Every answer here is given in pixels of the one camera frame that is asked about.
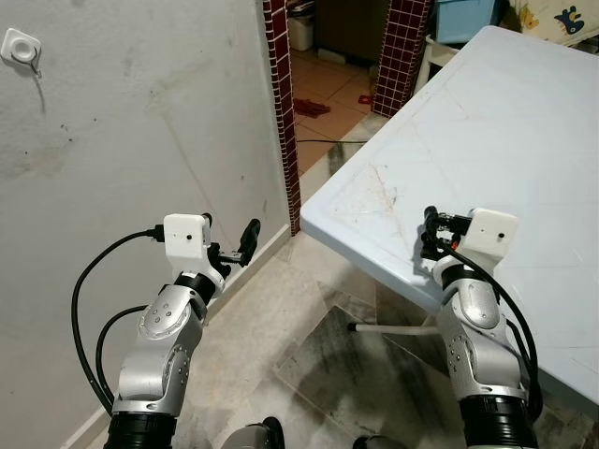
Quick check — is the white table leg tube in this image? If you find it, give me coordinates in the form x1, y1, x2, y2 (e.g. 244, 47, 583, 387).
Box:
348, 321, 441, 336

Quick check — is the pale blue plastic table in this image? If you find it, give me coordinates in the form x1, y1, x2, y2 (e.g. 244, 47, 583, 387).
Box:
301, 25, 599, 408

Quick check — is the red cloth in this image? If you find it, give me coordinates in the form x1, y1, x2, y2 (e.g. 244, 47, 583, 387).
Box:
295, 100, 331, 118

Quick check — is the white plastic chair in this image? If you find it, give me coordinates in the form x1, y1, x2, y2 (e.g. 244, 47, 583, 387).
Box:
416, 36, 460, 90

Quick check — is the dark red tiled pillar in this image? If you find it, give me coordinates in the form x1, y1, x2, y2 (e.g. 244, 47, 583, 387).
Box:
372, 0, 436, 120

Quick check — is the grey robot left leg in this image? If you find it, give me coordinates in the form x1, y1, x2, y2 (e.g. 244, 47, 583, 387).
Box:
217, 416, 286, 449

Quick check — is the grey robot leg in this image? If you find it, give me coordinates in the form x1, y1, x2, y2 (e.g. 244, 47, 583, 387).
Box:
217, 416, 286, 449
354, 433, 413, 449

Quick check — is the grey robot right leg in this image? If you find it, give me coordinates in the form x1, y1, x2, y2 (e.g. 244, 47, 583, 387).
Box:
354, 433, 413, 449

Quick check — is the light blue plastic box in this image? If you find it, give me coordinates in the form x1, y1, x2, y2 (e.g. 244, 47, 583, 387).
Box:
432, 0, 511, 45

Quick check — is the dark brown cabinet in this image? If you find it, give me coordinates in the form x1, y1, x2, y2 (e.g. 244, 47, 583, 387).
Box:
312, 0, 394, 65

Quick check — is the white plastic bucket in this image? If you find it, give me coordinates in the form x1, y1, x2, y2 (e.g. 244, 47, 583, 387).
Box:
286, 11, 314, 52

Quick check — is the cartoon print cushion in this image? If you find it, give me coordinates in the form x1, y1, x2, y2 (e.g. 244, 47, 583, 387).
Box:
505, 0, 599, 43

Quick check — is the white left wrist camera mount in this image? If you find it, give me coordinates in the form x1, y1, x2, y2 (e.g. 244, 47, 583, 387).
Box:
163, 213, 218, 282

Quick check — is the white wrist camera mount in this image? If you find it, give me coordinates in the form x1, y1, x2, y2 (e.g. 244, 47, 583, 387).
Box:
460, 208, 520, 268
163, 213, 218, 282

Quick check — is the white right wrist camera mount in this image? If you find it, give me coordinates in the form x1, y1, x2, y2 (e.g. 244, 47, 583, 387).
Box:
460, 208, 520, 268

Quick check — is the dark red tiled wall edge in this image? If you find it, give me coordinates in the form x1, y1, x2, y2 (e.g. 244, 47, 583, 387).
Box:
261, 0, 302, 237

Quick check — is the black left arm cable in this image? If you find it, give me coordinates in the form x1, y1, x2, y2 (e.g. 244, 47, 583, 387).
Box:
95, 304, 146, 408

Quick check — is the white adhesive wall hook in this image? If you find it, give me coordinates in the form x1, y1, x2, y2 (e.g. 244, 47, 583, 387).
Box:
0, 28, 43, 78

